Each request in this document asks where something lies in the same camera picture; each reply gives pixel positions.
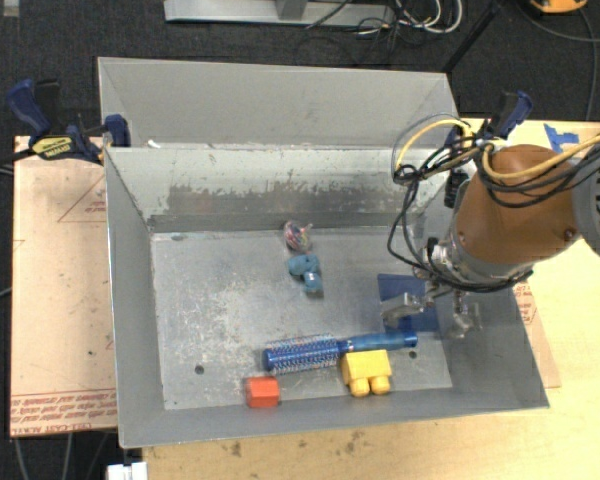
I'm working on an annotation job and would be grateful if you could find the multicolour small toy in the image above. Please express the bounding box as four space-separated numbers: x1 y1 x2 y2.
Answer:
282 219 315 252

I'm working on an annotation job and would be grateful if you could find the grey metal bin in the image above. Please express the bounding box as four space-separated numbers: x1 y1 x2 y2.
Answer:
97 56 551 450

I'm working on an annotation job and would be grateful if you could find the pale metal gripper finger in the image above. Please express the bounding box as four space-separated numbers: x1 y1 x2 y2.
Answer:
381 291 427 328
446 299 483 341

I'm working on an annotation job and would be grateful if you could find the brown cardboard board, red print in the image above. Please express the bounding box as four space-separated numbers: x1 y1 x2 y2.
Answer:
9 135 563 439

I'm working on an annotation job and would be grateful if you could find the blue toy animal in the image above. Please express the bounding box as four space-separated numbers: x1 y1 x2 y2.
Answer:
285 253 326 298

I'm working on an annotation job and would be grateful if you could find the blue round hairbrush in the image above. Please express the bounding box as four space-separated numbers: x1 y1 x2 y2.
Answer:
261 331 419 376

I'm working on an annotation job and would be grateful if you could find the yellow toy building block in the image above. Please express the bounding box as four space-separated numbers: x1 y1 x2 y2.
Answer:
340 348 394 399

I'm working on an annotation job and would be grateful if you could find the dark blue flat square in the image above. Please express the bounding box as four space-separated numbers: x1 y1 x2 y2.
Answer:
376 273 440 334

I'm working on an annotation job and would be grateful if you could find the black cylinder on white bracket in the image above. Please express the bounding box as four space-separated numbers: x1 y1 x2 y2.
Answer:
442 166 472 210

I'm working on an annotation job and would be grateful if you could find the orange cube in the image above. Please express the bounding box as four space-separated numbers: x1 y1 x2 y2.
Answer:
244 375 282 410

